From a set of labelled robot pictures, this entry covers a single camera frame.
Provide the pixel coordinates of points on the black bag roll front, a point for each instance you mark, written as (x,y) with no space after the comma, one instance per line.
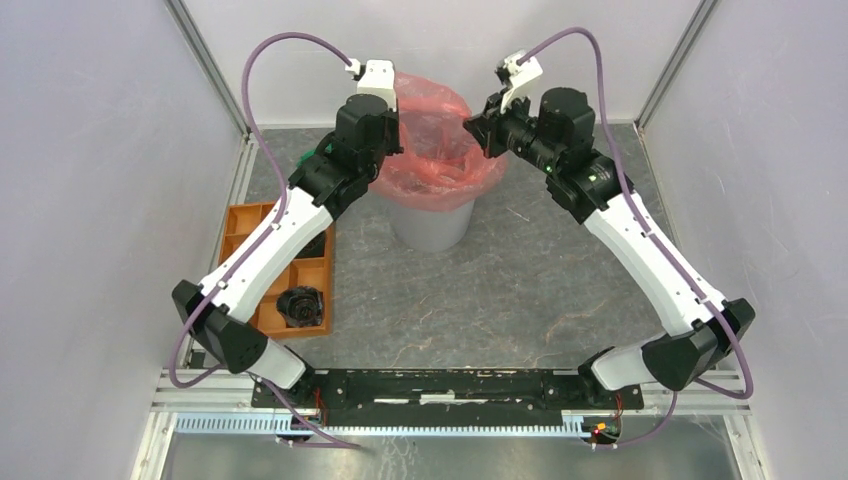
(301,306)

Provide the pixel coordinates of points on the grey plastic trash bin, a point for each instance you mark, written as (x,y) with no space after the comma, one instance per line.
(429,231)

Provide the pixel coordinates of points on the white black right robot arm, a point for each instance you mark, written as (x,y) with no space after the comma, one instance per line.
(700,325)

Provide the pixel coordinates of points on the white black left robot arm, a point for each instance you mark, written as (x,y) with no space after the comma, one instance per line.
(216,312)

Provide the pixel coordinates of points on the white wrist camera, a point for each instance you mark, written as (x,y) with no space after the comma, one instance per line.
(375,77)
(518,73)

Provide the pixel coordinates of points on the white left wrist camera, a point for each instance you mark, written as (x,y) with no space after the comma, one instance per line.
(375,77)

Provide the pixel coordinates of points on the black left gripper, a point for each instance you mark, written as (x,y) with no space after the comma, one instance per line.
(393,121)

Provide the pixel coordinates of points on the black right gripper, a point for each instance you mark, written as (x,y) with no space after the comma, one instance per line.
(488,128)

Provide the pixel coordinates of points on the green crumpled cloth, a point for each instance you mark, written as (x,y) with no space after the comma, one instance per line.
(310,161)

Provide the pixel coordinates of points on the aluminium corner post right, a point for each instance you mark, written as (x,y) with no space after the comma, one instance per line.
(692,32)

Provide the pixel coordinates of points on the aluminium corner post left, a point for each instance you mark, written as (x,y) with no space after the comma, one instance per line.
(203,55)

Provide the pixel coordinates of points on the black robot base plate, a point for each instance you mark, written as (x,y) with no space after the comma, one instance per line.
(456,397)

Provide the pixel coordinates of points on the black trash bag roll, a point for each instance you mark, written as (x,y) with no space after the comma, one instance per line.
(315,248)

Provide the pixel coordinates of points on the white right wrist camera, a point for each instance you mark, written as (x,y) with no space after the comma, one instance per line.
(518,73)

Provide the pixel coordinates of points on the red plastic trash bag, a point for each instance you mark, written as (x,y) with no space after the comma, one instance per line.
(442,167)

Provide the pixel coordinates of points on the aluminium frame rail front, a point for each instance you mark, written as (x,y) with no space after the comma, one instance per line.
(226,403)

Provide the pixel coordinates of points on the aluminium corner post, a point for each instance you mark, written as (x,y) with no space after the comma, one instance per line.
(692,32)
(203,55)

